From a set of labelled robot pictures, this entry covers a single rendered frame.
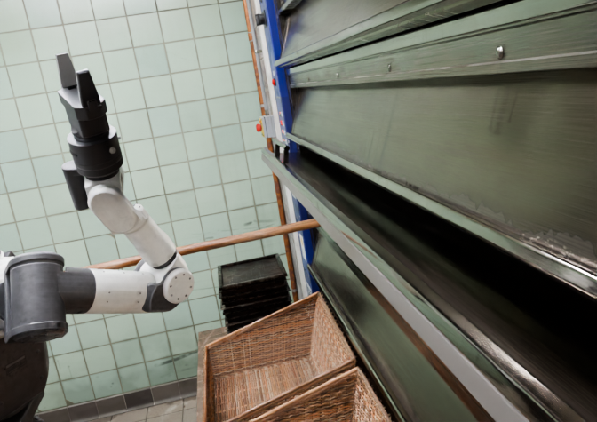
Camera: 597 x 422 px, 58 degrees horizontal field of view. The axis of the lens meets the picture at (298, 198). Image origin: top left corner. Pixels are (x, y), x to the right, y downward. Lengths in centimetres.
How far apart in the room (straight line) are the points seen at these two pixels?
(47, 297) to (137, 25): 204
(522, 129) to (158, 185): 247
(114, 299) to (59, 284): 12
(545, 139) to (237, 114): 241
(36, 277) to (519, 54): 86
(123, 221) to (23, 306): 23
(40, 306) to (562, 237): 85
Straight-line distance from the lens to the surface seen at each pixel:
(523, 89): 65
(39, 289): 108
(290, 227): 173
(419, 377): 119
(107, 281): 114
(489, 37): 65
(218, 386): 216
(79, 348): 328
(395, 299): 62
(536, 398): 41
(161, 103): 290
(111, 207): 109
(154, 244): 118
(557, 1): 54
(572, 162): 56
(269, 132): 257
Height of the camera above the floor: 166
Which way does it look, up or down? 12 degrees down
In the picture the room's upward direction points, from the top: 9 degrees counter-clockwise
